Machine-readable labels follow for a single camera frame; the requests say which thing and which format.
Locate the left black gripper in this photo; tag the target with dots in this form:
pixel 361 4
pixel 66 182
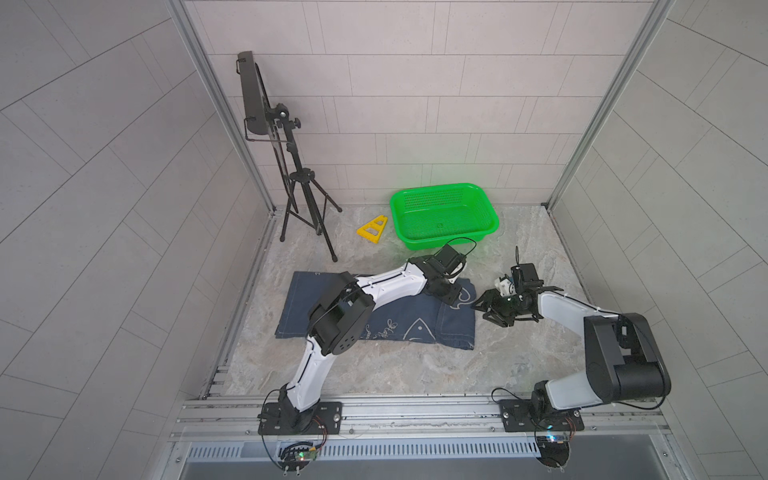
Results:
pixel 449 296

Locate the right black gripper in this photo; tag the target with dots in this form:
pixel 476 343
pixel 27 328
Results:
pixel 490 298

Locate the dark blue whale pillowcase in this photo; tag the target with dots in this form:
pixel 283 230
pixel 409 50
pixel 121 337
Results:
pixel 421 318

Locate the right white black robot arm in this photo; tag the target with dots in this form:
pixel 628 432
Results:
pixel 621 358

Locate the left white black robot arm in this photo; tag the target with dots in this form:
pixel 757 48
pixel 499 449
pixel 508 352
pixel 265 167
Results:
pixel 337 320

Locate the green plastic basket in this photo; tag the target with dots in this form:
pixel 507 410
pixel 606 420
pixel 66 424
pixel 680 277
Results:
pixel 429 217

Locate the yellow triangular plastic piece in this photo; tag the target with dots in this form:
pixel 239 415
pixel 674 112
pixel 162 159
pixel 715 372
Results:
pixel 373 230

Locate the black tripod stand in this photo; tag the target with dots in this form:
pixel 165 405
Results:
pixel 307 200

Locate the right green circuit board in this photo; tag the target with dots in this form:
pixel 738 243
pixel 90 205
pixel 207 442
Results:
pixel 552 452

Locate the green circuit board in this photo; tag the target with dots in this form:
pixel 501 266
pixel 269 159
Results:
pixel 297 456
pixel 552 452

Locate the left green circuit board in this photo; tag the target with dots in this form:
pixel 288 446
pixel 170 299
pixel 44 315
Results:
pixel 297 456

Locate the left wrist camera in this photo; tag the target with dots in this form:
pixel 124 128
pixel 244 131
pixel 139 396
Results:
pixel 450 262

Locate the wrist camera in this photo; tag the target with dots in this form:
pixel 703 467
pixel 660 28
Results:
pixel 522 278
pixel 450 262

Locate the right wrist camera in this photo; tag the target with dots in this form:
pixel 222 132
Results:
pixel 522 278

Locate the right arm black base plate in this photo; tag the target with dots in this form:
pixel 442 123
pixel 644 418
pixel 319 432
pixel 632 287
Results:
pixel 522 415

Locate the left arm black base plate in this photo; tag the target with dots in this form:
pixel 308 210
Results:
pixel 278 419

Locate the aluminium rail frame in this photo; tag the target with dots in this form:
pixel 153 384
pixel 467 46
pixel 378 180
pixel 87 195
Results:
pixel 419 427

